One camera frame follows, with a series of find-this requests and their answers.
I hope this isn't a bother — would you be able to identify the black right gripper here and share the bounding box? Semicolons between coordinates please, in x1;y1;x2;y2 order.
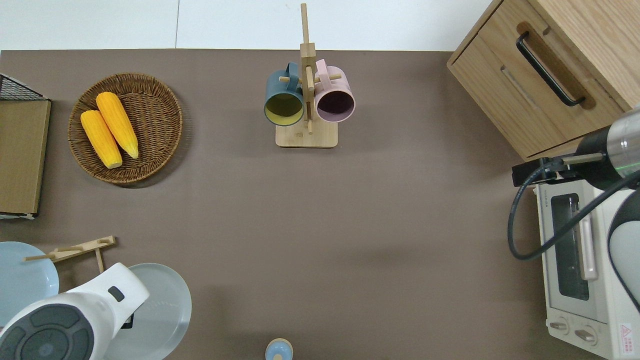
511;158;566;188

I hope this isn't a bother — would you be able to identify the gray plate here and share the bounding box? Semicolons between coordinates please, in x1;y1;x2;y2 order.
102;263;193;360

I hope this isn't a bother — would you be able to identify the wooden plate rack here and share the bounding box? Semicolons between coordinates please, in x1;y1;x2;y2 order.
22;235;117;274

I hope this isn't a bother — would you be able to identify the light blue plate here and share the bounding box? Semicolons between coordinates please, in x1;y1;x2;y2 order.
0;241;60;327

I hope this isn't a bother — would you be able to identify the wooden drawer cabinet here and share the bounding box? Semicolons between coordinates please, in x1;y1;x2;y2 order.
446;0;640;161

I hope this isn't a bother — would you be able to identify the white toaster oven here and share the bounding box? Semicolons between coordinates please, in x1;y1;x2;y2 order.
534;180;640;360

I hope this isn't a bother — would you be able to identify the yellow corn cob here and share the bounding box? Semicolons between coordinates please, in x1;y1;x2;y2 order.
80;110;123;169
96;91;140;160

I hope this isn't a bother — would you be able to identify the brown wicker basket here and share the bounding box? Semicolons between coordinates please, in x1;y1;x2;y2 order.
68;73;184;184

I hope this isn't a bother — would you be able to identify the pink mug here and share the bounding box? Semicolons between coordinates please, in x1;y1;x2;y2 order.
313;59;356;124

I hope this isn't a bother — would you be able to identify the wooden mug tree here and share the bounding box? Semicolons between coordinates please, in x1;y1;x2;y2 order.
275;3;343;149

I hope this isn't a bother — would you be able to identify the teal mug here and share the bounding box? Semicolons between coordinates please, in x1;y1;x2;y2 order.
264;62;305;127

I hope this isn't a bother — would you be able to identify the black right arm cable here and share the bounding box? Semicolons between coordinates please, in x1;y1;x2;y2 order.
507;159;640;261

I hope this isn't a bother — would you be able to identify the black cabinet handle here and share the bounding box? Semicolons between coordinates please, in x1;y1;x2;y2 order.
516;31;586;108

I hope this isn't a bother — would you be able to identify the wire box with wooden lid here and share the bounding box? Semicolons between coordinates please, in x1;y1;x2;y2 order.
0;74;52;220

